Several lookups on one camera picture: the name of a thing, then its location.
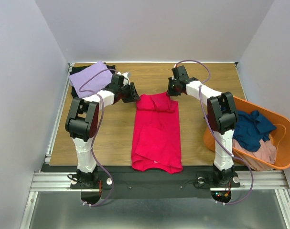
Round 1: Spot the red t shirt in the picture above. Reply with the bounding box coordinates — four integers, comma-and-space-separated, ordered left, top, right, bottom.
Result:
131, 92, 183, 174

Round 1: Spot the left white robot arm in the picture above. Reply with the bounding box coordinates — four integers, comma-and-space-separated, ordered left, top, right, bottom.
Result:
65, 72, 140, 189

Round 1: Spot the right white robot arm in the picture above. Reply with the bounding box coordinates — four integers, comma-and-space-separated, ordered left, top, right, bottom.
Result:
167, 65, 238, 186

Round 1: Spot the folded lilac t shirt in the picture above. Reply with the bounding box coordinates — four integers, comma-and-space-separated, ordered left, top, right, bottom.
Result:
68, 61, 115, 98

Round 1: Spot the folded black t shirt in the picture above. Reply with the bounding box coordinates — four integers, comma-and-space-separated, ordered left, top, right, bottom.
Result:
71, 62, 118, 100

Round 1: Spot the navy blue t shirt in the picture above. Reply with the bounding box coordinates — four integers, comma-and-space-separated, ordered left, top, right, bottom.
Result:
203, 106, 278, 152

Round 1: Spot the pink t shirt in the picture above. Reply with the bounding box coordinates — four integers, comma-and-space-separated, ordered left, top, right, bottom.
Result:
232, 139, 277, 171

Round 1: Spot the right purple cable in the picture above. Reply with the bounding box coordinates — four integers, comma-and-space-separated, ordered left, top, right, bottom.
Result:
173, 59, 255, 206

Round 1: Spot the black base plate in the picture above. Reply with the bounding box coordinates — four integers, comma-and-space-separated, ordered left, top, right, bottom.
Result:
67, 166, 240, 206

